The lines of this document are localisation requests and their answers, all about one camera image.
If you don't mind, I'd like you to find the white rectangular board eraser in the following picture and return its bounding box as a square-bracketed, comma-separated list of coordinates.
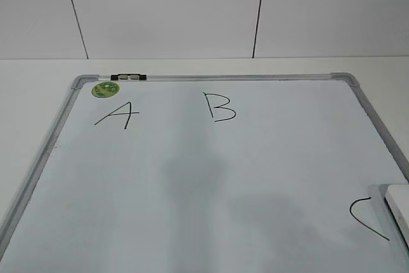
[385, 184, 409, 244]

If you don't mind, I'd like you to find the round green magnet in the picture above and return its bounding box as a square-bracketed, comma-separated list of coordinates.
[91, 81, 120, 98]

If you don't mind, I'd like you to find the white whiteboard with aluminium frame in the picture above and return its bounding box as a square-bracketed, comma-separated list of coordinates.
[1, 73, 408, 272]

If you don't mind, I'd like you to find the black and silver board clip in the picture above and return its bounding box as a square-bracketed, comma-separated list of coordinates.
[110, 74, 147, 81]

